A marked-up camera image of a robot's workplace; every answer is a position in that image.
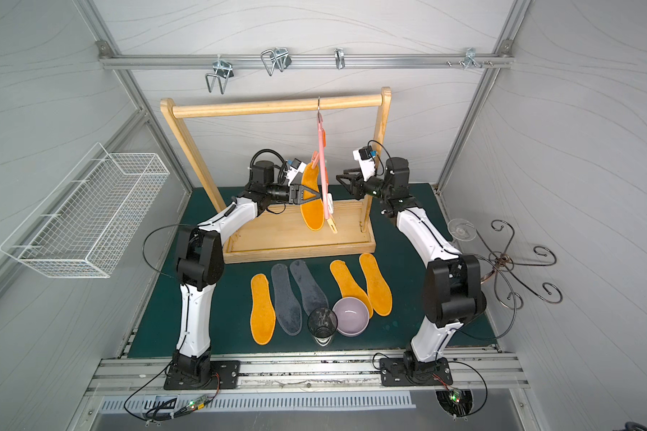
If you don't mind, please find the yellow insole rearmost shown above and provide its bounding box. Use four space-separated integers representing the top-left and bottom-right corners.
300 163 325 232

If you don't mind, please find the pink clip hanger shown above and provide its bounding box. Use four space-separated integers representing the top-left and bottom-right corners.
316 98 338 233

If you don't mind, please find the wooden clothes rack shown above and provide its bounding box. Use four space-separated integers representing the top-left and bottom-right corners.
158 87 394 265

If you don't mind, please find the yellow insole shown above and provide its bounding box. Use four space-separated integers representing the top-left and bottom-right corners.
330 260 373 318
250 274 276 346
359 253 393 317

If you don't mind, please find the yellow insole front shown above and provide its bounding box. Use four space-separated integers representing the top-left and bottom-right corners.
359 253 393 317

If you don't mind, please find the dark navy insole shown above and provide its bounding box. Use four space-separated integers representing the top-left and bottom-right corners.
271 263 302 337
289 260 330 315

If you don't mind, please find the yellow insole back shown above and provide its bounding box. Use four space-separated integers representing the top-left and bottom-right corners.
250 274 276 346

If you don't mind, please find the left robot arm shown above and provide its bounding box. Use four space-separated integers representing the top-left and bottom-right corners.
172 182 322 380

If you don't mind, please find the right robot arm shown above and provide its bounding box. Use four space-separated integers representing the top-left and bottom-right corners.
336 157 486 383

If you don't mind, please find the hanging wine glass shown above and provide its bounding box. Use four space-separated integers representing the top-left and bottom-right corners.
448 218 478 242

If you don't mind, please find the small metal hook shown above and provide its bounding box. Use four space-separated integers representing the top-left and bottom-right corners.
334 48 345 70

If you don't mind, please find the purple bowl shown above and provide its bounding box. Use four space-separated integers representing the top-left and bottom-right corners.
332 297 370 338

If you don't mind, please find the metal glass holder stand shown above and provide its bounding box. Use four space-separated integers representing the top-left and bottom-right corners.
476 219 564 311

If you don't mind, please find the metal double hook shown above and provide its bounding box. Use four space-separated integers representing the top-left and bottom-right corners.
205 56 235 94

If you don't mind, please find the metal loop hook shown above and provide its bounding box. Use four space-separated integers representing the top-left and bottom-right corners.
260 48 292 77

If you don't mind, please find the metal corner hook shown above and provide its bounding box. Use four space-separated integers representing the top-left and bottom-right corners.
446 48 492 69

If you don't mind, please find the white vented strip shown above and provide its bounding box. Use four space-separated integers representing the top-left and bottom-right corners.
99 391 416 415

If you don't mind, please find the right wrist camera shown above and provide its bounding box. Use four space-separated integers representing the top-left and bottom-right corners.
352 140 378 181

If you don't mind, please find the aluminium top rail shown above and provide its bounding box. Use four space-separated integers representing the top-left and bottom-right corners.
99 49 515 71

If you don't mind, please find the white wire basket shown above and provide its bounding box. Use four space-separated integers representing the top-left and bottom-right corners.
0 143 169 279

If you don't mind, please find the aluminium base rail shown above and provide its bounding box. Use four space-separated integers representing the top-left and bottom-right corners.
84 347 529 396

